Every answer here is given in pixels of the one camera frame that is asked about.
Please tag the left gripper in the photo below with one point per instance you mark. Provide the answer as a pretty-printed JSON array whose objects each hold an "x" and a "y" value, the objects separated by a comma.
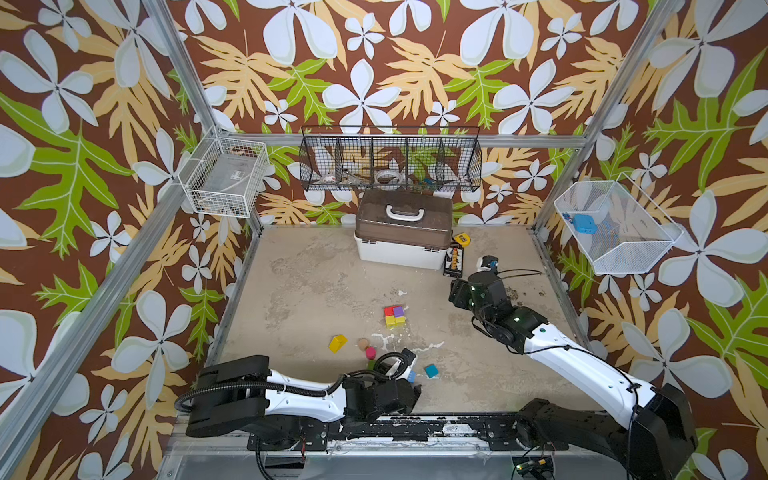
[{"x": 417, "y": 395}]

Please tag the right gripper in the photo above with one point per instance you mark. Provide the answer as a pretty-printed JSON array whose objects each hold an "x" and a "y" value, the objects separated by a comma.
[{"x": 466, "y": 294}]

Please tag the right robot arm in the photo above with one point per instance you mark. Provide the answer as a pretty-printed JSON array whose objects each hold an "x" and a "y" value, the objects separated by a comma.
[{"x": 648, "y": 430}]

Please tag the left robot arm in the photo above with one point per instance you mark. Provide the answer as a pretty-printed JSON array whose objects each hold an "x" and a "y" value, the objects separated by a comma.
[{"x": 248, "y": 395}]

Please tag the yellow wedge block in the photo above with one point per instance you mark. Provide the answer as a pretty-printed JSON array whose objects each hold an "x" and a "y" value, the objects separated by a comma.
[{"x": 337, "y": 343}]

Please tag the teal cube block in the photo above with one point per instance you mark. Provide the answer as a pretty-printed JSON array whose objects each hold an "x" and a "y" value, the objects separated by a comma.
[{"x": 431, "y": 371}]

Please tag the black battery holder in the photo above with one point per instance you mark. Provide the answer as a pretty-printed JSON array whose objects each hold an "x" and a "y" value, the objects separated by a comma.
[{"x": 453, "y": 263}]

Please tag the brown lid storage box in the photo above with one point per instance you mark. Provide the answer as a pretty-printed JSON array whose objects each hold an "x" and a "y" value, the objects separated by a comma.
[{"x": 403, "y": 228}]

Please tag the blue object in basket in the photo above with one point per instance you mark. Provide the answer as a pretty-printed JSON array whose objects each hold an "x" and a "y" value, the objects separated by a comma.
[{"x": 584, "y": 224}]

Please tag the white mesh basket right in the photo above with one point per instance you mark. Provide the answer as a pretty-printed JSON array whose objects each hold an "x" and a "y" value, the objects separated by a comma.
[{"x": 634, "y": 232}]

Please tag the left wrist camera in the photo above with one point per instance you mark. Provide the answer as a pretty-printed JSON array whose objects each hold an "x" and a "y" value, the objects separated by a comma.
[{"x": 403, "y": 364}]

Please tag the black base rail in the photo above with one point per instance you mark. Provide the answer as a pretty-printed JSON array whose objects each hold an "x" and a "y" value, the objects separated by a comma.
[{"x": 470, "y": 432}]

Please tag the black wire basket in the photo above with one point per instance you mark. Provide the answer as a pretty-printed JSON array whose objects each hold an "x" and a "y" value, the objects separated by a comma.
[{"x": 413, "y": 158}]

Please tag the white wire basket left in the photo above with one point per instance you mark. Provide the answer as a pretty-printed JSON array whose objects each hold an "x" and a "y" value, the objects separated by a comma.
[{"x": 222, "y": 176}]

